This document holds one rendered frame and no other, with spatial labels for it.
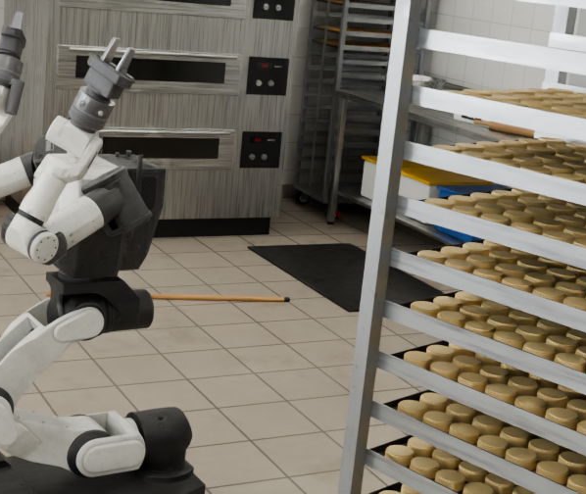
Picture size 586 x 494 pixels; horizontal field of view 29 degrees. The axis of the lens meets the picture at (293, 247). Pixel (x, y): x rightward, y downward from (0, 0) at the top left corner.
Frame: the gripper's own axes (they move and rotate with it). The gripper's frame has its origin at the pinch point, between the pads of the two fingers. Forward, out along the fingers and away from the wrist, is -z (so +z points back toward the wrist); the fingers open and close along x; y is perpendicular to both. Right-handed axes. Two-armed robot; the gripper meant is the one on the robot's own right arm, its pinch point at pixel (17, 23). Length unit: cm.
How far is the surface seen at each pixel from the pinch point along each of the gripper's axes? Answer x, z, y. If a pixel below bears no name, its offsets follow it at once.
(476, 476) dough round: 122, 95, -119
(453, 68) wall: -398, -155, -194
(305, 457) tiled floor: -89, 103, -115
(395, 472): 121, 97, -106
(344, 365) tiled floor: -177, 63, -134
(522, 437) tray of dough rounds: 130, 87, -124
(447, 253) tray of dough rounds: 128, 59, -106
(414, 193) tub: -344, -55, -176
